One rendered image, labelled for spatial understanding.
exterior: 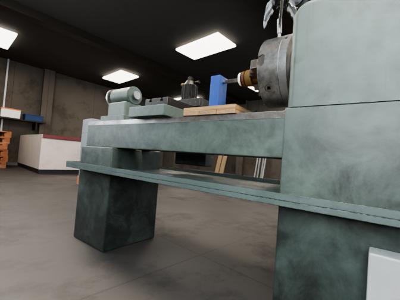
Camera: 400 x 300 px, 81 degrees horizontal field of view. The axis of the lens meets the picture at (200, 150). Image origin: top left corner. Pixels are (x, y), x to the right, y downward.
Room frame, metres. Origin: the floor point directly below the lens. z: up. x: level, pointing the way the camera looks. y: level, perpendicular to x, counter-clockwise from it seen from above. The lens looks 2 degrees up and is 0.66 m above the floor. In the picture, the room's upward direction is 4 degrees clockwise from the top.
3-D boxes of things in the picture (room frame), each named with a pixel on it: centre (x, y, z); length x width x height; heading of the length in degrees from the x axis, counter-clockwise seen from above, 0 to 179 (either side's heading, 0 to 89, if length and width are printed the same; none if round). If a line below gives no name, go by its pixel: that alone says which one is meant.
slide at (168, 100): (1.48, 0.14, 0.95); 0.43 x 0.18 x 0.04; 143
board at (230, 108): (1.26, -0.13, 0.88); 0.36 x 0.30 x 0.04; 143
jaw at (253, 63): (1.07, -0.24, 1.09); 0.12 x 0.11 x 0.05; 143
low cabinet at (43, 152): (6.93, 3.83, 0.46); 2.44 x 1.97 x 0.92; 47
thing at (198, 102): (1.51, 0.08, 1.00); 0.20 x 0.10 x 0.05; 53
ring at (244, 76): (1.18, -0.23, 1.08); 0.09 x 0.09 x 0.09; 53
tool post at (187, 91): (1.52, 0.10, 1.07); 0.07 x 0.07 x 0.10; 53
